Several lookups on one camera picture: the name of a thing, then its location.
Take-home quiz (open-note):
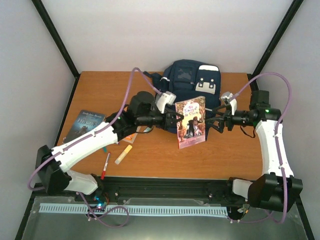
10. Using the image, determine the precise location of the orange Treehouse book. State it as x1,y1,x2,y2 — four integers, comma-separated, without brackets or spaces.
122,126,141,144

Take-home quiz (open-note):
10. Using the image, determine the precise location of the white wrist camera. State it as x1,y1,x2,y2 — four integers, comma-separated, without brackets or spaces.
155,91,177,114
220,91,238,116

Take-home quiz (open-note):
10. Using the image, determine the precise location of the navy blue student backpack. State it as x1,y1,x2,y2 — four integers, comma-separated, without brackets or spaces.
143,59,222,119

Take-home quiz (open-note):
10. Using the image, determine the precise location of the light blue slotted cable duct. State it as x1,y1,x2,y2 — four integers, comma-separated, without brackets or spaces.
38,203,228,218

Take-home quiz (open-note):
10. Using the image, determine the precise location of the dark blue Heights book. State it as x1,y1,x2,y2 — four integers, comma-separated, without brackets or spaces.
62,110,105,144

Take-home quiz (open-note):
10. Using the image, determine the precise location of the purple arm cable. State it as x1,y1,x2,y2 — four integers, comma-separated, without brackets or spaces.
228,72,293,224
26,66,161,228

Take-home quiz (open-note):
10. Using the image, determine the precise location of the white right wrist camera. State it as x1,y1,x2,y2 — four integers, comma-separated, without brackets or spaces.
220,91,238,116

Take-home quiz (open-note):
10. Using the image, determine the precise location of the black corner post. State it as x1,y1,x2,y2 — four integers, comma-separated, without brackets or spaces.
31,0,80,80
252,0,305,76

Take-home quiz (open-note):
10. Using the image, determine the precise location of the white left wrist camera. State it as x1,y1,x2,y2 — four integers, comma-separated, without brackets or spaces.
155,91,177,114

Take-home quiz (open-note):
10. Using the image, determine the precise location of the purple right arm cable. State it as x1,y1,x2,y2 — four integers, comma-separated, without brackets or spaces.
228,72,293,224

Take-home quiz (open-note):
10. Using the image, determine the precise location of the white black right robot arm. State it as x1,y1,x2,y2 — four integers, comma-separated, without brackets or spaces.
205,90,303,213

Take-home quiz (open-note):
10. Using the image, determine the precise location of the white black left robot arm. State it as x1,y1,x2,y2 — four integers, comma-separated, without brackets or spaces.
36,91,184,202

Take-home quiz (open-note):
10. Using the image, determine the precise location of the black left corner post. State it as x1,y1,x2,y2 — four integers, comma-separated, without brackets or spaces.
31,0,80,80

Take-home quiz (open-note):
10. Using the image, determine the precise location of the red white marker pen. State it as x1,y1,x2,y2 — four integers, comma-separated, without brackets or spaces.
100,152,111,180

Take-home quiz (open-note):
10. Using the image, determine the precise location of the yellow highlighter marker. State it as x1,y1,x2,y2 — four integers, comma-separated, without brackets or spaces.
114,145,133,165

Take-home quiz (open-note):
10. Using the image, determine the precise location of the pink Taming Shrew book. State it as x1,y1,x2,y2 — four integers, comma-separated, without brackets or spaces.
175,96,206,150

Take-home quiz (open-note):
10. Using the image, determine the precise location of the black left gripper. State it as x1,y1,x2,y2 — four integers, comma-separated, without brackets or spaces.
137,107,184,131

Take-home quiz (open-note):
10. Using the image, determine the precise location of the black aluminium frame rail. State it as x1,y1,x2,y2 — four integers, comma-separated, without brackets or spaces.
32,174,300,203

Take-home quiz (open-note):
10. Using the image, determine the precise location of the black right corner post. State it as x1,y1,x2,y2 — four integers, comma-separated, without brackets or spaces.
252,0,305,76

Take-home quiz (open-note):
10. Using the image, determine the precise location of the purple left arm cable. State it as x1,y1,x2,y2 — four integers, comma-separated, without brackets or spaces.
26,66,161,228

